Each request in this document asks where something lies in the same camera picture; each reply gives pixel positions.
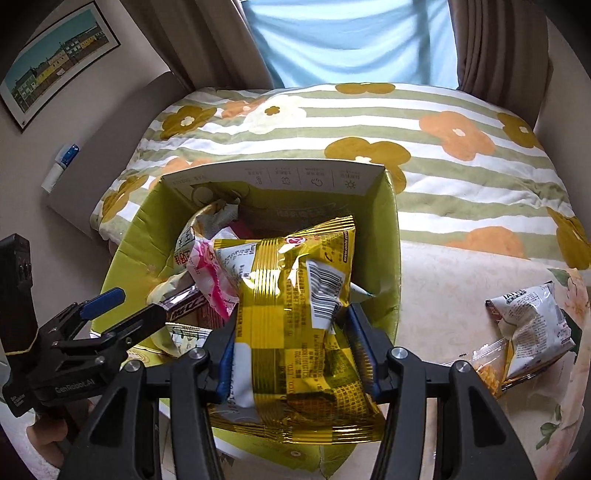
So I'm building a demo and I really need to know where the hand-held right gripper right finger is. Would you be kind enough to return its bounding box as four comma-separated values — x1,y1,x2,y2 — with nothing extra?
346,302,539,480

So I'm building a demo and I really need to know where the floral striped quilt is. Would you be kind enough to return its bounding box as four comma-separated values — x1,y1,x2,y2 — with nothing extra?
90,82,591,271

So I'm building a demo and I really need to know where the clear orange snack packet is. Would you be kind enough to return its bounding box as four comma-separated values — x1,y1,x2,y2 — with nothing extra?
462,339,511,400

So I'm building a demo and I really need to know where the light blue cloth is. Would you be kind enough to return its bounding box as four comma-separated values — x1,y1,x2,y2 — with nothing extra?
242,0,460,90

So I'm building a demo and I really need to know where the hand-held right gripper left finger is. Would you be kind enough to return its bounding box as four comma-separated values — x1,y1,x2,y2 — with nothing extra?
58,318,238,480

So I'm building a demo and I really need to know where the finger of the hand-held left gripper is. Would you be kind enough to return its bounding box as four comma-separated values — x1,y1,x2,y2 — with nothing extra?
36,287,126,339
52,302,168,350

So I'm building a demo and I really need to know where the person's left hand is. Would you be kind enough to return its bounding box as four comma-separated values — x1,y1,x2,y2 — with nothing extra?
28,406,63,462

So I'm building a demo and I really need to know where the grey bed headboard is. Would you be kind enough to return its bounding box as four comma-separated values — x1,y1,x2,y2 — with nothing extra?
46,69,195,241

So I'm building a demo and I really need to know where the white grey snack packet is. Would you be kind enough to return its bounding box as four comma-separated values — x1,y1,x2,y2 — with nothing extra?
485,281,578,388

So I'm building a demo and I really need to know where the framed houses wall picture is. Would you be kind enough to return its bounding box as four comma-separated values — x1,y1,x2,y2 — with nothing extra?
0,0,123,134

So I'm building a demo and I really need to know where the silver snack packet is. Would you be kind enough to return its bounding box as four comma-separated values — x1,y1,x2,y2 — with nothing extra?
174,198,241,273

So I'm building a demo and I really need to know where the white green snack packet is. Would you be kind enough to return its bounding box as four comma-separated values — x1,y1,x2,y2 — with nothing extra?
152,323,213,358

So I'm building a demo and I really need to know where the white tube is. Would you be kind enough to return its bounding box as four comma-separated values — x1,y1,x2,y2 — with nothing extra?
41,164,64,193

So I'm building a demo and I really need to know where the green cardboard box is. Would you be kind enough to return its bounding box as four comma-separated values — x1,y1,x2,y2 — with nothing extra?
90,159,402,467

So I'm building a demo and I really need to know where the golden yellow snack bag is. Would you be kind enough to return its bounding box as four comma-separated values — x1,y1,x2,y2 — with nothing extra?
212,215,386,446

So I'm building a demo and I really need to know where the brown curtain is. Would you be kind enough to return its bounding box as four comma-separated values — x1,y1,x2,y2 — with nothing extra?
445,0,555,130
152,0,278,90

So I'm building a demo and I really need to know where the pink snack packet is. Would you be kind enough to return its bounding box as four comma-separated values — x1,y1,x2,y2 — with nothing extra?
189,237,241,319

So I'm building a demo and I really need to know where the dark purple snack packet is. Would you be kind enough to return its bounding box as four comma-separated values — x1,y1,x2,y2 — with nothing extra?
157,286,218,324

